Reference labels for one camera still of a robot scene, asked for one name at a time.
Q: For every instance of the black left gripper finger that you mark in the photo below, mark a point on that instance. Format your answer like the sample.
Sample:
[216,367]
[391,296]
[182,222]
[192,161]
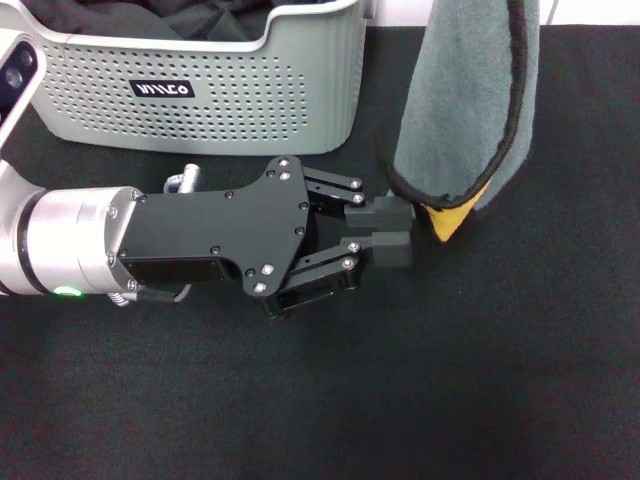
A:
[392,250]
[380,212]

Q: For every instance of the yellow and grey towel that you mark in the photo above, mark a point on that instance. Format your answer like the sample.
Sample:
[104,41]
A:
[450,100]

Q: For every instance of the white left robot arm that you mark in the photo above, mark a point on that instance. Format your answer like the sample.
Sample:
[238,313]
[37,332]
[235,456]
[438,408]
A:
[60,235]

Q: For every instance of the dark grey folded cloth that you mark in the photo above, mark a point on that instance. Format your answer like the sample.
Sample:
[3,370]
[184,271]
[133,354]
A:
[210,25]

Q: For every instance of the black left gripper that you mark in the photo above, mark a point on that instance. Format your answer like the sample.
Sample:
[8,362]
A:
[215,230]

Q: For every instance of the grey perforated storage box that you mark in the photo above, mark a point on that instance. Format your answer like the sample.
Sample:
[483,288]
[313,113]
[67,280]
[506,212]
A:
[225,115]

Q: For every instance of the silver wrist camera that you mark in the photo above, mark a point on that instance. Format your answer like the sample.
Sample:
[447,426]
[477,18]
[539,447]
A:
[17,70]

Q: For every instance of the black folded cloth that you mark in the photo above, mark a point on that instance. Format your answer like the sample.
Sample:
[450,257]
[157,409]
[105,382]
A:
[100,17]

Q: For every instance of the black tablecloth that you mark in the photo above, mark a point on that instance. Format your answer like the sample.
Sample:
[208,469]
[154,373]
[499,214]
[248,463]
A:
[320,390]

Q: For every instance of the silver elbow connector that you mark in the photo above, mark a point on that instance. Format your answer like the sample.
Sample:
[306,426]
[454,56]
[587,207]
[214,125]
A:
[187,177]

